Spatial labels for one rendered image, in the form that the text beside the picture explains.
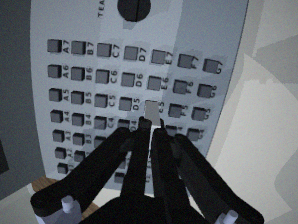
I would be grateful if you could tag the grey machine console with keypad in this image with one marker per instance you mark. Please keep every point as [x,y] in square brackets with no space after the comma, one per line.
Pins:
[151,43]

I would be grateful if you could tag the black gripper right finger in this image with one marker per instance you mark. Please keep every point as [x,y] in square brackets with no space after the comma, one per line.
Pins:
[210,192]

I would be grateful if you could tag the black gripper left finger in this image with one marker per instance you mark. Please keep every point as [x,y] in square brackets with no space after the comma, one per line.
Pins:
[63,201]

